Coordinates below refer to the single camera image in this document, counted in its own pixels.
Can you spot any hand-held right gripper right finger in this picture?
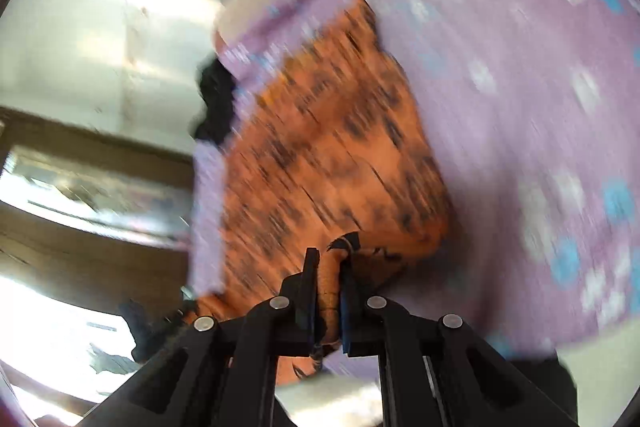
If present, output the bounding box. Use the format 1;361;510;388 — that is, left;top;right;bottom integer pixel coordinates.
340;252;576;427

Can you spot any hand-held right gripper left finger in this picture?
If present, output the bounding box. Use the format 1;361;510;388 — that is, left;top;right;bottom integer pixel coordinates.
75;248;321;427

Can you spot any orange black floral garment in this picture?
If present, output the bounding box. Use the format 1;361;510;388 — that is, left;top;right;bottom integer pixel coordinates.
195;0;455;389

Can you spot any wooden wardrobe with mirror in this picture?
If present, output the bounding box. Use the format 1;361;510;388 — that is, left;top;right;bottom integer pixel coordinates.
0;106;197;415

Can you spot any black cloth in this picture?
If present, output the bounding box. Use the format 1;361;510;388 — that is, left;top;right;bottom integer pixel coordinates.
192;57;239;144

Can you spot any purple floral bed sheet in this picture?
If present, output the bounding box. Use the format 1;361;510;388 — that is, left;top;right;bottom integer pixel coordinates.
190;0;640;390

